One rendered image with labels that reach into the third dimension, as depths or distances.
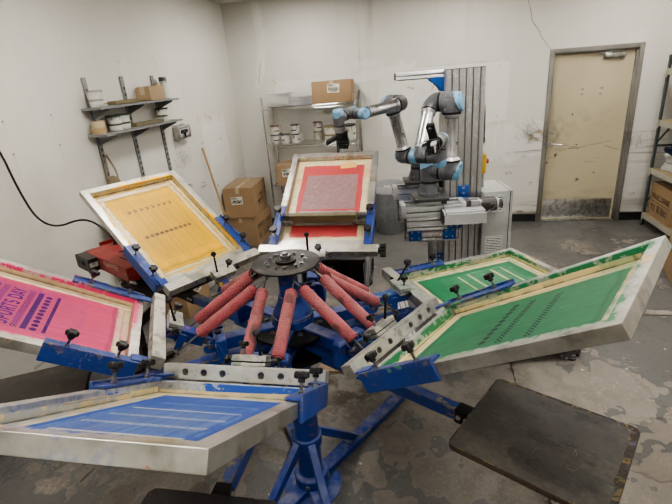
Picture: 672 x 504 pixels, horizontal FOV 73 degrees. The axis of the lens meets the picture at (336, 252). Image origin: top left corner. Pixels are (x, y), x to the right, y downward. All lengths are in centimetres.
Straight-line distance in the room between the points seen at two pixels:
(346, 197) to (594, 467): 195
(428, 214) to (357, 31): 370
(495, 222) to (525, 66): 333
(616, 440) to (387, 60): 532
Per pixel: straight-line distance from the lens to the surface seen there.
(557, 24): 647
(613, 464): 165
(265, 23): 664
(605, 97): 671
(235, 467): 162
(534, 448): 163
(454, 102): 294
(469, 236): 341
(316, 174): 308
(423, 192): 307
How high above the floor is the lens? 205
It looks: 21 degrees down
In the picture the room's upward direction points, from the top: 5 degrees counter-clockwise
